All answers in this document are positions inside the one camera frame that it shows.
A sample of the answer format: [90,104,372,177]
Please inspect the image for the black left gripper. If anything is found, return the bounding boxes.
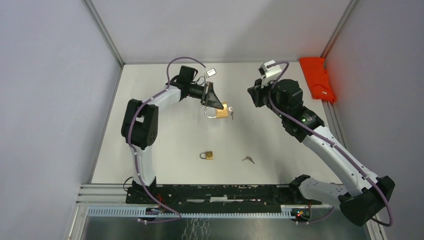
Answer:
[188,82,224,111]

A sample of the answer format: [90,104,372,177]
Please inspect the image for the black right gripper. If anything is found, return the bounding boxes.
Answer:
[247,75,288,119]

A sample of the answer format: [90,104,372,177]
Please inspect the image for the large brass padlock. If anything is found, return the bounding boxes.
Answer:
[204,101,230,119]

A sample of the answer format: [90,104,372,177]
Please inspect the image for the silver key bunch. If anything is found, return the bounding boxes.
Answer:
[227,106,234,120]

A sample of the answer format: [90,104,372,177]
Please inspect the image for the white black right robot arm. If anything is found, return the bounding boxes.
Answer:
[247,79,395,227]

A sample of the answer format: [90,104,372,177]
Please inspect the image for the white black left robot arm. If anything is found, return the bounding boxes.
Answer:
[121,65,228,204]

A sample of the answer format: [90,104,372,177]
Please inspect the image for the small brass padlock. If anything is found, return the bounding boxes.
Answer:
[199,151,214,160]

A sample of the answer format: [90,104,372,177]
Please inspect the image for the orange folded cloth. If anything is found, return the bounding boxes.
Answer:
[299,57,337,104]

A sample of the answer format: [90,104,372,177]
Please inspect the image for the small keys on table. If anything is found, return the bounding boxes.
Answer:
[242,156,255,164]

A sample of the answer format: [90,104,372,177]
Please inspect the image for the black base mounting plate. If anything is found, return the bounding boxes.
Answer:
[124,182,321,214]

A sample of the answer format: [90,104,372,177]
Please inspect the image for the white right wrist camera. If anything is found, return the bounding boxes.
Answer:
[258,60,283,88]

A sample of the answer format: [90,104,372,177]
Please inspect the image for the left aluminium corner post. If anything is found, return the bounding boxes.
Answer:
[82,0,125,68]

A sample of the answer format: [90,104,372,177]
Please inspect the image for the aluminium corner frame post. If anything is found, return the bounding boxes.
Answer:
[320,0,361,59]

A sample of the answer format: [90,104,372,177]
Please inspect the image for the aluminium front frame rail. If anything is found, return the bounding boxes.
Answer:
[64,183,388,240]

